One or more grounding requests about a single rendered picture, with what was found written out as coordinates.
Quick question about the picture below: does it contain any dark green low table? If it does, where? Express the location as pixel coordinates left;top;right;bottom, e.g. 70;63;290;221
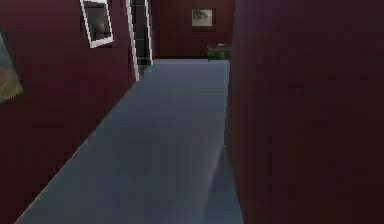
206;42;233;63

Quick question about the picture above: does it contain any white framed doorway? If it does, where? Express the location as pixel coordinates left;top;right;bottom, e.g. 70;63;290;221
125;0;155;82

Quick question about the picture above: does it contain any white framed dark picture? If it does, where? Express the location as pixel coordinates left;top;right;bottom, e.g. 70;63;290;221
79;0;115;49

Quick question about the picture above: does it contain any pale framed wall picture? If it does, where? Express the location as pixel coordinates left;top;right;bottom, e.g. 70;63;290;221
191;8;214;28

